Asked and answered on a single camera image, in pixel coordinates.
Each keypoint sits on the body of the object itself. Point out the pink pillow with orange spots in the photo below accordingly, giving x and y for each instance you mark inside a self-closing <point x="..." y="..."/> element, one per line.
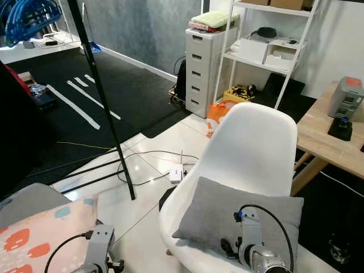
<point x="45" y="236"/>

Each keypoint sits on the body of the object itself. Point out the grey pillow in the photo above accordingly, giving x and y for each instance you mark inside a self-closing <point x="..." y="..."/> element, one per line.
<point x="210" y="213"/>

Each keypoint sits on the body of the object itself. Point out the white plastic chair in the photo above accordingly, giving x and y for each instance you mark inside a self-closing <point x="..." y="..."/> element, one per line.
<point x="253" y="142"/>

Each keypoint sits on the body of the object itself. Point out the small white router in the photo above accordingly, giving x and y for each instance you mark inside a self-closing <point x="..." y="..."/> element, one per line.
<point x="176" y="173"/>

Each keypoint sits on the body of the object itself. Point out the grey seat cushion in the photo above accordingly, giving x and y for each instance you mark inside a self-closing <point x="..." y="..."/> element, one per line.
<point x="28" y="202"/>

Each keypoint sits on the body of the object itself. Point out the orange plastic bag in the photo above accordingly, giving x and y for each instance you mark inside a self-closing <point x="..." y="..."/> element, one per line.
<point x="217" y="114"/>

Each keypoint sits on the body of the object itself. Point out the light wooden table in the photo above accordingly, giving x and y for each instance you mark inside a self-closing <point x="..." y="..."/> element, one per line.
<point x="327" y="145"/>

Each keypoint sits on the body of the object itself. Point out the yellow printed box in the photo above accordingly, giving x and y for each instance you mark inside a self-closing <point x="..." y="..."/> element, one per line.
<point x="238" y="94"/>

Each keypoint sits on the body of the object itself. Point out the small black device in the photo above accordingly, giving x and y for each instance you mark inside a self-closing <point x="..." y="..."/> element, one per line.
<point x="340" y="129"/>

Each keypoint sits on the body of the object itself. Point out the black tripod stand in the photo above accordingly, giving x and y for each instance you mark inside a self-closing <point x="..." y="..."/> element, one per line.
<point x="99" y="91"/>

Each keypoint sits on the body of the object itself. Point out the white drawer cabinet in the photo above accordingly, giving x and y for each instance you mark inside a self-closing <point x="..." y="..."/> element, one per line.
<point x="205" y="71"/>

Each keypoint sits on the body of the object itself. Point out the grey box device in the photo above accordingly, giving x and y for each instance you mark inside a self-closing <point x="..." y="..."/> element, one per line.
<point x="347" y="98"/>

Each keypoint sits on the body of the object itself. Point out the white box on shelf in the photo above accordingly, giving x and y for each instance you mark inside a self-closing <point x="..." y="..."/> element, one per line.
<point x="253" y="50"/>

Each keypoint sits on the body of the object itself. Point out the white metal shelf rack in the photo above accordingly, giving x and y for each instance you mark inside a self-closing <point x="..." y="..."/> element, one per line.
<point x="298" y="45"/>

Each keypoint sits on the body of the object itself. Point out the black round headset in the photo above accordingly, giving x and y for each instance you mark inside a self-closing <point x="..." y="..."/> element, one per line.
<point x="266" y="32"/>

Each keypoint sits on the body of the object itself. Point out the folded green towel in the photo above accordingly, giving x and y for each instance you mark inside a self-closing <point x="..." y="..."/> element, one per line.
<point x="215" y="19"/>

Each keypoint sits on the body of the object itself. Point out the brown cardboard box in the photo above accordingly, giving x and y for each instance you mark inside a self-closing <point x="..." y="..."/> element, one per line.
<point x="290" y="3"/>

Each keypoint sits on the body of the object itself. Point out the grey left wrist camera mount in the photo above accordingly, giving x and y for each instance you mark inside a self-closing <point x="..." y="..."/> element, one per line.
<point x="101" y="244"/>

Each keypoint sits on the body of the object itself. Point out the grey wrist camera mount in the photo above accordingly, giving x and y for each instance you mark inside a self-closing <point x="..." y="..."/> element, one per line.
<point x="101" y="244"/>
<point x="250" y="227"/>

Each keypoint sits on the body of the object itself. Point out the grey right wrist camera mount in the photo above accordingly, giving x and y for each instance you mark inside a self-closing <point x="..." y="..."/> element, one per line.
<point x="250" y="227"/>

